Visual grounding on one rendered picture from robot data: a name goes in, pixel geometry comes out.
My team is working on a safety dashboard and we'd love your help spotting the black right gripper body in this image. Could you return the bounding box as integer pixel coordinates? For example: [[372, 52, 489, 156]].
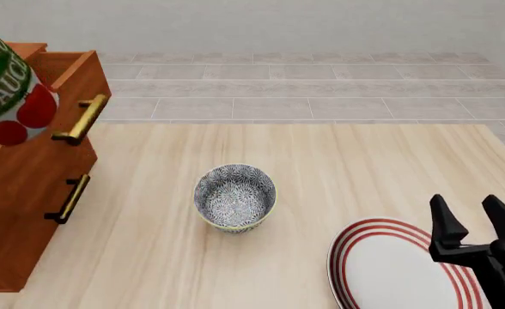
[[429, 239, 505, 269]]

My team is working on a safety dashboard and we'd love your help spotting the tomato sauce tin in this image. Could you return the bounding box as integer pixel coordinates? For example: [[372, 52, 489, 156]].
[[0, 18, 60, 148]]

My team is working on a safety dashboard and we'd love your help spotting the open wooden drawer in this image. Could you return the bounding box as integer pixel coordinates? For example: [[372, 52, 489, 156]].
[[0, 50, 113, 165]]

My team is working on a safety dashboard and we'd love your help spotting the closed wooden drawer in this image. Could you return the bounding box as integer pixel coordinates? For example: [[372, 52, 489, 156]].
[[0, 136, 99, 233]]

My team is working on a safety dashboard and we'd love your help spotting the wooden cabinet with drawers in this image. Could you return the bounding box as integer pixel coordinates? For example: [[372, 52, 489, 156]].
[[0, 42, 113, 294]]

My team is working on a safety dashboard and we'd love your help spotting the white plate with red rings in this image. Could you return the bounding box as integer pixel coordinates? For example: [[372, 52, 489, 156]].
[[327, 217, 494, 309]]

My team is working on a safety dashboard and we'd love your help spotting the blue patterned bowl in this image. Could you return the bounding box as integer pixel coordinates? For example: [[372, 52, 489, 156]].
[[193, 162, 278, 235]]

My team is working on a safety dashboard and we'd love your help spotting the brass drawer handle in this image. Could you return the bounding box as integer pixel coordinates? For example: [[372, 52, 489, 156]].
[[44, 173, 91, 226], [51, 93, 109, 147]]

